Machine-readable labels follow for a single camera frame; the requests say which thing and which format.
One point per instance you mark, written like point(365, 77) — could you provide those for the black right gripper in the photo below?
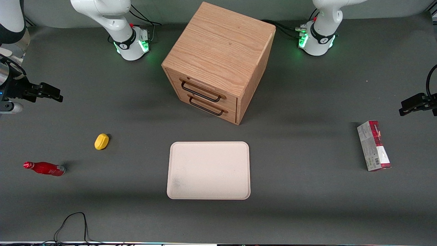
point(16, 87)

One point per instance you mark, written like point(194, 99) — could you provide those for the wooden drawer cabinet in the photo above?
point(218, 44)

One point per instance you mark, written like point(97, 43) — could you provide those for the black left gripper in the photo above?
point(431, 103)

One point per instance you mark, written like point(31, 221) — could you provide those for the white plastic tray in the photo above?
point(208, 171)

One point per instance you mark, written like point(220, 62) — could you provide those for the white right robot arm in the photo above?
point(119, 27)

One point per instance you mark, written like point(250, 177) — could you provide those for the red and white carton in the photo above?
point(374, 147)

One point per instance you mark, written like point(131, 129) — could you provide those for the red coke bottle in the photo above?
point(46, 168)

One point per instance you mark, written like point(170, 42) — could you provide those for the yellow lemon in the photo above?
point(101, 141)

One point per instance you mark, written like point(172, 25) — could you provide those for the wooden drawer front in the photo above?
point(231, 102)
point(231, 117)

